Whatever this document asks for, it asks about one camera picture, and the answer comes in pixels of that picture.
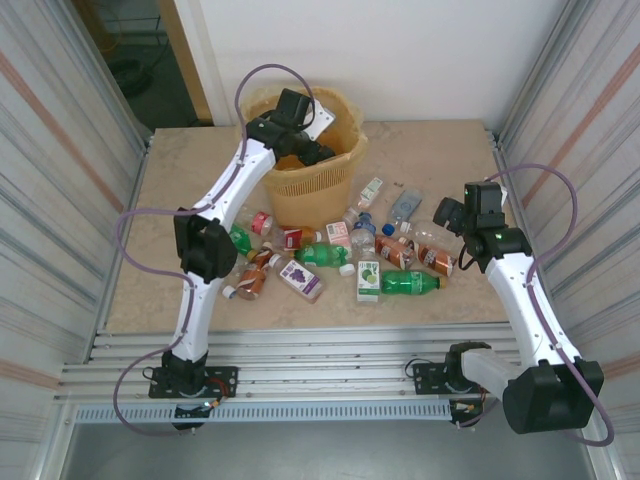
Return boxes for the small bottle green white label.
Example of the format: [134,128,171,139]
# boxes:
[355,177,386,211]

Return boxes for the square bottle red white label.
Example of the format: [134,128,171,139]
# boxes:
[325,219,354,251]

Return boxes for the clear bottle with red label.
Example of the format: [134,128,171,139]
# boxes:
[233,209,277,237]

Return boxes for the green soda bottle white cap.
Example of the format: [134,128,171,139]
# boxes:
[289,242,355,277]

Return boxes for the white bottle lime label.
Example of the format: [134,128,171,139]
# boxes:
[355,259,384,305]

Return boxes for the small green plastic bottle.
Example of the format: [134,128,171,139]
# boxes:
[227,224,256,259]

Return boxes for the yellow plastic waste bin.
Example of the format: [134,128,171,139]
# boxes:
[239,87,370,230]

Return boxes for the yellow wicker waste basket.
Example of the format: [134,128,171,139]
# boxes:
[237,85,370,176]

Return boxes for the amber tea bottle red label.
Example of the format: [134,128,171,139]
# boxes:
[273,225,325,251]

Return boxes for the black object on floor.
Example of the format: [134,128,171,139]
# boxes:
[112,57,151,94]

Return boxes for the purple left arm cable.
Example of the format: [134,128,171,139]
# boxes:
[113,63,317,436]

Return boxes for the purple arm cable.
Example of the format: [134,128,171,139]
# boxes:
[113,63,317,436]
[457,163,615,447]

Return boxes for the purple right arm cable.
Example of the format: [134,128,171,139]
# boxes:
[457,163,615,447]

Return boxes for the wooden door frame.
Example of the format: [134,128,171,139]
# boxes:
[157,0,214,124]

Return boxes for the aluminium wall panel orange stripe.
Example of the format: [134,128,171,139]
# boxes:
[492,0,640,480]
[0,0,151,446]

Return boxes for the aluminium rail base frame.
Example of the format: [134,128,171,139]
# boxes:
[52,322,601,405]

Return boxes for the grey slotted cable duct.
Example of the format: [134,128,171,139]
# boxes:
[73,403,454,425]

